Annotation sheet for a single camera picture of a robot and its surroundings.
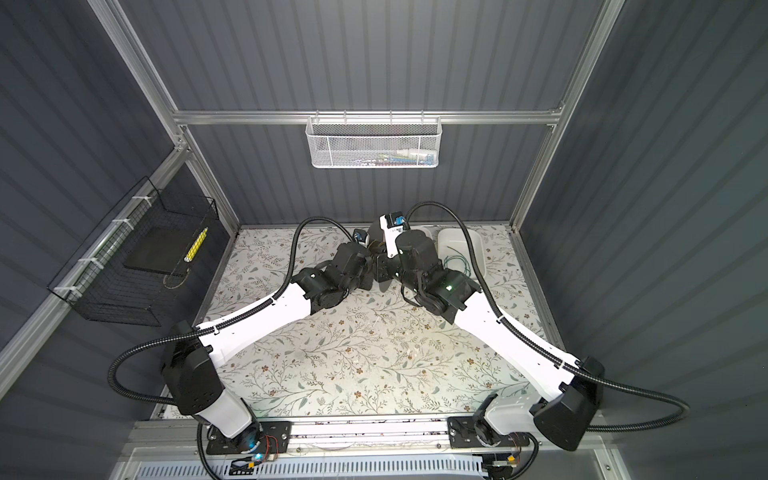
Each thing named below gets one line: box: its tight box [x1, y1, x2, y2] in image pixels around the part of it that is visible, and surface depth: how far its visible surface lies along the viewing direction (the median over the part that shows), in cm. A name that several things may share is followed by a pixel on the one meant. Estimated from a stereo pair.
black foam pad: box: [123, 226, 199, 276], surface depth 76 cm
